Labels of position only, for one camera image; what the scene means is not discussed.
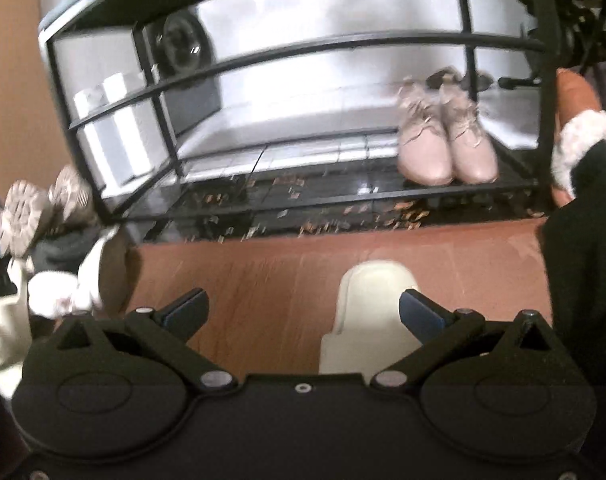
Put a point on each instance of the pink lace-up shoe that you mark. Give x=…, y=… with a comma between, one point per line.
x=470, y=145
x=423, y=145

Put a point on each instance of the white and pink shoe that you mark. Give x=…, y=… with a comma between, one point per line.
x=58, y=295

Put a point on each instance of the black metal shoe rack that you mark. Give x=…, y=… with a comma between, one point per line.
x=547, y=110

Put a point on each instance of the washing machine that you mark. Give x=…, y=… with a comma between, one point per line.
x=183, y=45

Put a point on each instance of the white box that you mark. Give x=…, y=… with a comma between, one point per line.
x=90, y=130
x=130, y=110

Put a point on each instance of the dark grey slipper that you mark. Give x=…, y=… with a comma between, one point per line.
x=63, y=250

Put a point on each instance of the grey-soled sneaker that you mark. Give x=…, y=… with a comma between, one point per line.
x=20, y=215
x=70, y=192

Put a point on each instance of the black metal frame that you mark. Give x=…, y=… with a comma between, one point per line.
x=588, y=15

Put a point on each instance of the brown fur-lined slipper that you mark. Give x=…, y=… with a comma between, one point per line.
x=578, y=110

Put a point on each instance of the cream slide sandal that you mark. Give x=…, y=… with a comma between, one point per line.
x=3, y=340
x=368, y=305

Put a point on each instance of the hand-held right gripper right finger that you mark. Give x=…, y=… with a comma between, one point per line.
x=423, y=315

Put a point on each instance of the brown wooden panel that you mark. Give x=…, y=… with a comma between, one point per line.
x=8, y=85

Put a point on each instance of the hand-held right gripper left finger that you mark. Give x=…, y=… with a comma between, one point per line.
x=185, y=312

